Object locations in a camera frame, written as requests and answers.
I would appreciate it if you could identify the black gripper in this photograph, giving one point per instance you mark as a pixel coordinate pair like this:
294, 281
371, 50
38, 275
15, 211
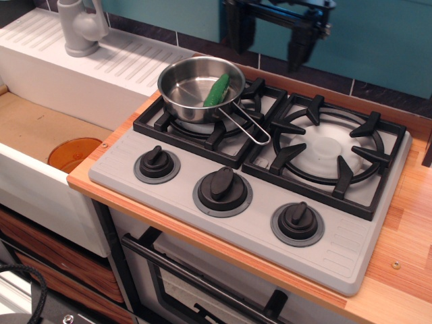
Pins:
306, 27

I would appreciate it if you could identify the green toy pickle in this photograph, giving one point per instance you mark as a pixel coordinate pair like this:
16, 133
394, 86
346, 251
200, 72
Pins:
218, 91

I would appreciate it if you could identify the stainless steel pan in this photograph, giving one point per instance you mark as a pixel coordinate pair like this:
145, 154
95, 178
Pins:
186, 84

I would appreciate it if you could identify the black middle stove knob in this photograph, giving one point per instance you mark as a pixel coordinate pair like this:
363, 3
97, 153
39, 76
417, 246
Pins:
223, 193

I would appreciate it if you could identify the black stove knob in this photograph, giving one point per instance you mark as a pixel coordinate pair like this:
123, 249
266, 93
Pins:
157, 166
223, 193
297, 225

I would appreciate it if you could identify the black left stove knob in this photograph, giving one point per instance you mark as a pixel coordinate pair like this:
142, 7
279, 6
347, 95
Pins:
157, 166

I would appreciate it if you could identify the black right stove knob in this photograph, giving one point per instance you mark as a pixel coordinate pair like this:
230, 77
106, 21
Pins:
297, 225

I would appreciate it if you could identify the grey toy stove top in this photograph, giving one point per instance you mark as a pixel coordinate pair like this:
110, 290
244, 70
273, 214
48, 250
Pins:
338, 260

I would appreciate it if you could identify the black left burner grate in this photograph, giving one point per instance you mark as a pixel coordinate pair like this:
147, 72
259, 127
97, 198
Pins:
227, 141

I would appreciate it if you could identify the grey toy faucet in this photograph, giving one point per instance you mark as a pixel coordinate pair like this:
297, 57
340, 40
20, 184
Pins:
82, 31

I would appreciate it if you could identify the white toy sink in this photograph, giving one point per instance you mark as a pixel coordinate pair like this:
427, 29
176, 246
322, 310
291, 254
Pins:
49, 97

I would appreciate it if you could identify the orange plastic plate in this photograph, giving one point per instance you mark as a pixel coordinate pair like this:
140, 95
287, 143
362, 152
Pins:
68, 155

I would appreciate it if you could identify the wooden drawer front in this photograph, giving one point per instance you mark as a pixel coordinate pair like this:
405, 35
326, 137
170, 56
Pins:
80, 276

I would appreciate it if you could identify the black oven door handle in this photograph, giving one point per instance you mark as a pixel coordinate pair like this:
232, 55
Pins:
144, 247

